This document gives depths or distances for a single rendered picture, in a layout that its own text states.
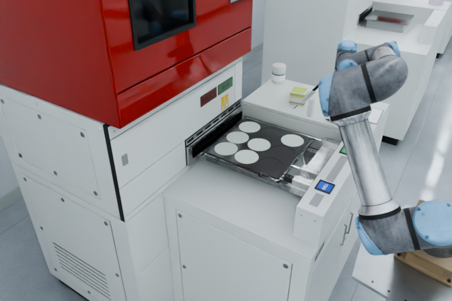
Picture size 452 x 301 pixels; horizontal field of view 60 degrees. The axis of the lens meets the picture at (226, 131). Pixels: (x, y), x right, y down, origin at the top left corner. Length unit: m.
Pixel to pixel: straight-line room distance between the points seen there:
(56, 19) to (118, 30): 0.20
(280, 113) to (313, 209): 0.66
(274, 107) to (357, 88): 0.80
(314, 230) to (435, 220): 0.38
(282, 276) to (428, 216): 0.56
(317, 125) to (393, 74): 0.72
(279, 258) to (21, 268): 1.65
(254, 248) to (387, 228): 0.50
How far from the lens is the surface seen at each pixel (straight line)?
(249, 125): 1.85
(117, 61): 1.15
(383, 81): 1.13
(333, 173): 1.50
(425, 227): 1.18
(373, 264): 1.41
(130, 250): 1.60
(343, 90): 1.13
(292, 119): 1.83
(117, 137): 1.30
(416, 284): 1.40
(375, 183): 1.17
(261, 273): 1.54
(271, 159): 1.62
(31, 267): 2.62
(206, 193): 1.57
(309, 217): 1.33
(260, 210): 1.50
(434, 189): 3.24
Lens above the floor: 1.84
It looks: 31 degrees down
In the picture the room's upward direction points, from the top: straight up
